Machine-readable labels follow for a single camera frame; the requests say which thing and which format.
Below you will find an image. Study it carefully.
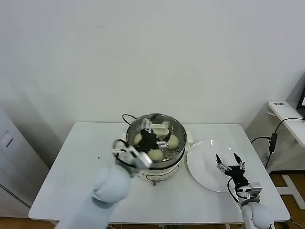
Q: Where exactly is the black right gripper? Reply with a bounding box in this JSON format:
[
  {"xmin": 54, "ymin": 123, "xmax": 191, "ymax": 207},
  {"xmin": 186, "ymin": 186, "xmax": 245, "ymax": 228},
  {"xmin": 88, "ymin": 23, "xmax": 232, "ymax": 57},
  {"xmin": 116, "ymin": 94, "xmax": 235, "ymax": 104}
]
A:
[{"xmin": 215, "ymin": 152, "xmax": 250, "ymax": 189}]

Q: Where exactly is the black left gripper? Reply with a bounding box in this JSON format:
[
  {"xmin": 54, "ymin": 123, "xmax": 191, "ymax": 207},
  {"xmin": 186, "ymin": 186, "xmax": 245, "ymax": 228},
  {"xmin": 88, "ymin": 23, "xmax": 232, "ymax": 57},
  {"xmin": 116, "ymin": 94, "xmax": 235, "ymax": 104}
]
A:
[{"xmin": 138, "ymin": 118, "xmax": 173, "ymax": 153}]

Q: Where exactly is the perforated steel steamer basket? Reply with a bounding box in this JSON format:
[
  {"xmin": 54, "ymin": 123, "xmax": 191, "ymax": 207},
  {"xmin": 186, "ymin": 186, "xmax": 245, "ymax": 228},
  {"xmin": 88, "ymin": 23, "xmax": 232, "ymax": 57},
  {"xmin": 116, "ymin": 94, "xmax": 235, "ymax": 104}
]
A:
[{"xmin": 126, "ymin": 114, "xmax": 188, "ymax": 167}]

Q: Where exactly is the round white plate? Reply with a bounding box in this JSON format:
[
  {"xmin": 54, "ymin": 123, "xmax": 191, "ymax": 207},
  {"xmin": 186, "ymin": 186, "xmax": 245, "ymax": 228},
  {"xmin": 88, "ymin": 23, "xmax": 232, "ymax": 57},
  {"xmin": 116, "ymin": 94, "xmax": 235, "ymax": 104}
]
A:
[{"xmin": 185, "ymin": 140, "xmax": 243, "ymax": 193}]

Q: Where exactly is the cream electric cooker base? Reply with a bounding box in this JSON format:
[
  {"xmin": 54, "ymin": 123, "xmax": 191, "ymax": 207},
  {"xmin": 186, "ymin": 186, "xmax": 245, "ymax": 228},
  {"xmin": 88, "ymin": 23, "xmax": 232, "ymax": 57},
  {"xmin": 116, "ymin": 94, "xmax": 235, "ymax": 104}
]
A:
[{"xmin": 119, "ymin": 130, "xmax": 195, "ymax": 187}]

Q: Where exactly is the white side desk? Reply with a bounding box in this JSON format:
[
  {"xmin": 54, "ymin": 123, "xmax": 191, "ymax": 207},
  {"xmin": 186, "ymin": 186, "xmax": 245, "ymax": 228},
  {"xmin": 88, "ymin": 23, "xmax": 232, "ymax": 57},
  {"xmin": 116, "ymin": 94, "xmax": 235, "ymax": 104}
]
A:
[{"xmin": 246, "ymin": 100, "xmax": 305, "ymax": 208}]

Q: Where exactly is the black laptop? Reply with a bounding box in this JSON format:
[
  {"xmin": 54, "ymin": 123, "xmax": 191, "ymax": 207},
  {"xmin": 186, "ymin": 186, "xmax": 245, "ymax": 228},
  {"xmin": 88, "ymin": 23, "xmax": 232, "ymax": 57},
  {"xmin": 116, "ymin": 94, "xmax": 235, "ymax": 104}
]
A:
[{"xmin": 296, "ymin": 71, "xmax": 305, "ymax": 118}]

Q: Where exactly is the white cabinet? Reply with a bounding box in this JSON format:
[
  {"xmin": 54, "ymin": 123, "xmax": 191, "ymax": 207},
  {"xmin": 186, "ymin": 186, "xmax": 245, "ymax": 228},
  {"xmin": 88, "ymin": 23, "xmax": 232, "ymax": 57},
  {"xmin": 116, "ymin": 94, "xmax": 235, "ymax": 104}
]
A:
[{"xmin": 0, "ymin": 106, "xmax": 50, "ymax": 218}]

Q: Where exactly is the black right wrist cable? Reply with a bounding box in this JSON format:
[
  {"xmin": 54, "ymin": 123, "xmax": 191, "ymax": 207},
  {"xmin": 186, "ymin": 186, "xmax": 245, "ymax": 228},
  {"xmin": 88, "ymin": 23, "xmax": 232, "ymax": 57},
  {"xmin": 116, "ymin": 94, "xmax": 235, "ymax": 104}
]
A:
[{"xmin": 227, "ymin": 177, "xmax": 242, "ymax": 206}]

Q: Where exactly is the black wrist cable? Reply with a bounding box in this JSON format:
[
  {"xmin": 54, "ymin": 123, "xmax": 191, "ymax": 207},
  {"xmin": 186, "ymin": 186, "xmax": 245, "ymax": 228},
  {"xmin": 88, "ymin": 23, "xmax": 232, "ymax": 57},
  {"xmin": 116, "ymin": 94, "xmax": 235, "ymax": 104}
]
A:
[
  {"xmin": 112, "ymin": 138, "xmax": 131, "ymax": 160},
  {"xmin": 227, "ymin": 177, "xmax": 242, "ymax": 206}
]

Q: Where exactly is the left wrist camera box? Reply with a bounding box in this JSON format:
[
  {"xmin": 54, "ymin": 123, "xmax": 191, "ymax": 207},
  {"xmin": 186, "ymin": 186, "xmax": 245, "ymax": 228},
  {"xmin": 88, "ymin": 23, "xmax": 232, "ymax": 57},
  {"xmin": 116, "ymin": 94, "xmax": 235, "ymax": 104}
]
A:
[{"xmin": 126, "ymin": 145, "xmax": 153, "ymax": 170}]

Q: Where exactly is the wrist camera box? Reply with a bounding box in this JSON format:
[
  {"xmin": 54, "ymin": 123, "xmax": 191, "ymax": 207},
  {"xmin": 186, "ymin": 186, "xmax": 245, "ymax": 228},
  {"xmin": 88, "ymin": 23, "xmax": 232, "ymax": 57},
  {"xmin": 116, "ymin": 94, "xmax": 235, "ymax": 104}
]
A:
[
  {"xmin": 235, "ymin": 182, "xmax": 263, "ymax": 200},
  {"xmin": 126, "ymin": 145, "xmax": 153, "ymax": 170}
]

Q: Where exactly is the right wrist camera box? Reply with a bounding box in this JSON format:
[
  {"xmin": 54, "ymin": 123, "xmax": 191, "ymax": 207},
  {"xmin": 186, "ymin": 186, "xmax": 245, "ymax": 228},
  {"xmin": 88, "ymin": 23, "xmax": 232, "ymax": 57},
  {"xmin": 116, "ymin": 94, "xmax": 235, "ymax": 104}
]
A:
[{"xmin": 235, "ymin": 182, "xmax": 263, "ymax": 200}]

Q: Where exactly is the black cooker power cable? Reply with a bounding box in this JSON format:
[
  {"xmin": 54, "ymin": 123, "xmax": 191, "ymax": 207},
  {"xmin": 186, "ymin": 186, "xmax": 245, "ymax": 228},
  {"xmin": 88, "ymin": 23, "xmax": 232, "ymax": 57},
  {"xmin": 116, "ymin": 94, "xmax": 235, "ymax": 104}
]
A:
[{"xmin": 122, "ymin": 114, "xmax": 138, "ymax": 125}]

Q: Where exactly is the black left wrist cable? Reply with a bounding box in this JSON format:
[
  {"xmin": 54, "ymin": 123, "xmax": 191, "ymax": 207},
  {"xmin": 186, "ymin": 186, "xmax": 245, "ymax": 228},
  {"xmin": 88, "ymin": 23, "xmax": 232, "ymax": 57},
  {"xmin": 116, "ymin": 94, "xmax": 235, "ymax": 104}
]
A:
[{"xmin": 112, "ymin": 138, "xmax": 131, "ymax": 160}]

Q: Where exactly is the black adapter power cable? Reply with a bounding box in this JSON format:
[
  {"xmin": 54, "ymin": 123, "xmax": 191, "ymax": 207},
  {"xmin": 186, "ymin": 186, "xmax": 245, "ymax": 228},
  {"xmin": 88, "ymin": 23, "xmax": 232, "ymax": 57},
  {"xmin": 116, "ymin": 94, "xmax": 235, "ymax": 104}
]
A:
[{"xmin": 251, "ymin": 117, "xmax": 305, "ymax": 169}]

